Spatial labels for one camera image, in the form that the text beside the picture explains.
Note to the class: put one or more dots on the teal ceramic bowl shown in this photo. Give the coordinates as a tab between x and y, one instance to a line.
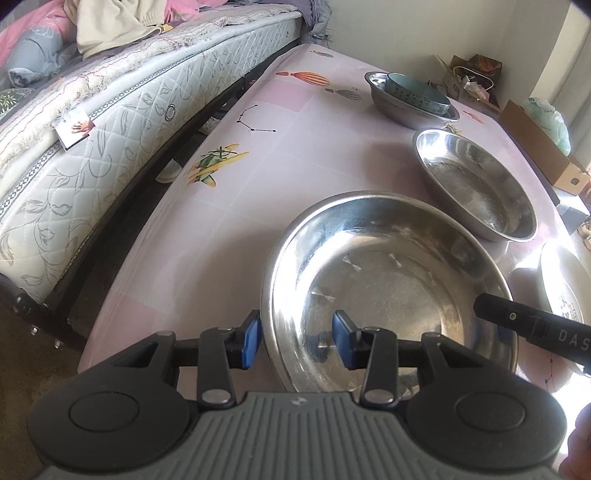
415	94

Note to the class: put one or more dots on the green plastic bag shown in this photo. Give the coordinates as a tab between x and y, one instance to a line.
551	120

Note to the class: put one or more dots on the dark gift bag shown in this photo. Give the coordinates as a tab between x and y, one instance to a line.
485	64

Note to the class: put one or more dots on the small open cardboard box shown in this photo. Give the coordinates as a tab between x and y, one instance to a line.
455	83

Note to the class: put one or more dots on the large steel plate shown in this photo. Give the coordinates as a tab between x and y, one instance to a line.
392	277

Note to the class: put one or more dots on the white mattress tag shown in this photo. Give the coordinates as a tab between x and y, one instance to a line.
74	129

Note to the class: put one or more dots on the long cardboard box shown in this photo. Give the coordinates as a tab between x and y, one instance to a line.
535	138

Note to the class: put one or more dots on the white quilted mattress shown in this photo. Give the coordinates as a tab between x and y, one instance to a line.
138	120

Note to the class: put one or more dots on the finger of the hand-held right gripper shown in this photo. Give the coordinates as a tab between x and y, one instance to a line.
503	314

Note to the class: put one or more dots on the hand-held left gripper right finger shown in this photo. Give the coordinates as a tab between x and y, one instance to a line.
342	339

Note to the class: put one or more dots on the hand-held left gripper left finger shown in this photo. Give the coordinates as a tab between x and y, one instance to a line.
251	339

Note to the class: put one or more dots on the grey cabinet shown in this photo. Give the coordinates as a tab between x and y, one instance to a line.
570	212

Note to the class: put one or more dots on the grey purple bed sheet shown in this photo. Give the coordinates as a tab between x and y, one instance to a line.
316	18

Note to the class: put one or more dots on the grey leaf print pillow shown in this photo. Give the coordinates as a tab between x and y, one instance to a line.
14	101

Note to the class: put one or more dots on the white ceramic plate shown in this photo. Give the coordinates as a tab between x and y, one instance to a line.
565	277

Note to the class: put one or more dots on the deep steel plate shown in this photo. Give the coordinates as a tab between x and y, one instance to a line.
480	184

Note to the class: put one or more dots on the pile of clothes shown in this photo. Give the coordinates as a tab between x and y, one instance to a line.
27	27

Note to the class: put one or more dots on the pink printed tablecloth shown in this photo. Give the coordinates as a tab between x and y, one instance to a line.
207	230

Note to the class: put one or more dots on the cream garment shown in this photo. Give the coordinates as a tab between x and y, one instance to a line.
111	27

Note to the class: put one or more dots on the person's right hand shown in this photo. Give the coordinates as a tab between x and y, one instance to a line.
579	447

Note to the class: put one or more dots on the white shoe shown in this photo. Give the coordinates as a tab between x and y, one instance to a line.
585	230

